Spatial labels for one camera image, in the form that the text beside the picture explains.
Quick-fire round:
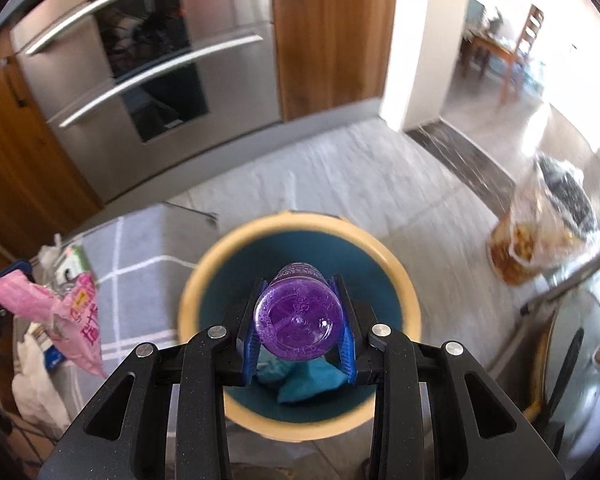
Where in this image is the white printed wrapper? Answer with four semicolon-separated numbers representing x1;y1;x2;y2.
27;322;66;368

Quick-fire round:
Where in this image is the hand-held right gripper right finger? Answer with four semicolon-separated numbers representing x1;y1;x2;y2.
330;274;566;480

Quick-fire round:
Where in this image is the grey checked cloth-covered box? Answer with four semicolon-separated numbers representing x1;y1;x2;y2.
10;205;218;441

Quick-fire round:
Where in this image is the clear plastic food bag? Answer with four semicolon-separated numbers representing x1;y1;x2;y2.
486;152;600;286

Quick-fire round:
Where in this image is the wooden chair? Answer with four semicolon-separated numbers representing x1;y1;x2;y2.
500;4;546;106

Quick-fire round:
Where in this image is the stainless steel oven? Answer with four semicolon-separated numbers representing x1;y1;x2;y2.
10;0;283;206

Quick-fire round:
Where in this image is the pink snack packet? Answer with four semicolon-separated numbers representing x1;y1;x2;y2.
0;271;106;378

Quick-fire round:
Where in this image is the glass pot lid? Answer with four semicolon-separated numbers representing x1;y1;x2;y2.
540;287;600;456

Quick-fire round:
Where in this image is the wooden cabinet door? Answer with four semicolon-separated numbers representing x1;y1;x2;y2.
0;35;106;261
270;0;398;123

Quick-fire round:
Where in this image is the wooden dining table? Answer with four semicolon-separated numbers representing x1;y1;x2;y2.
462;30;516;78

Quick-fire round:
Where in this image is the steel oven handle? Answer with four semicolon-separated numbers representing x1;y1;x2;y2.
47;34;263;128
12;0;253;56

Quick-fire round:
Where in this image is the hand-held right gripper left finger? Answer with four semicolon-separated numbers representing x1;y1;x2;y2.
37;275;267;480

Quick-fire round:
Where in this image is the blue bin with yellow rim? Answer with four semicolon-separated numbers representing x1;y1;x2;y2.
177;211;423;442

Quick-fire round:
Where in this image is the purple spray bottle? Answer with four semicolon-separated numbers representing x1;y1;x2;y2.
254;261;342;361

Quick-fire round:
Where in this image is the yellow pot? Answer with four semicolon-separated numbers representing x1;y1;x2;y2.
522;327;551;423

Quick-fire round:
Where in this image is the teal plastic bag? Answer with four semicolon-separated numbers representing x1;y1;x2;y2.
254;347;376;406

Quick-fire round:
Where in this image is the green and white box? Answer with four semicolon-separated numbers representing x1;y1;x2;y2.
62;245;91;281

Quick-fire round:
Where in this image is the steel tube frame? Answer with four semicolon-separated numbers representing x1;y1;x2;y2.
519;240;600;318

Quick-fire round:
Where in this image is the black cabinet handle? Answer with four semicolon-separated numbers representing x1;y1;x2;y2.
2;57;28;108

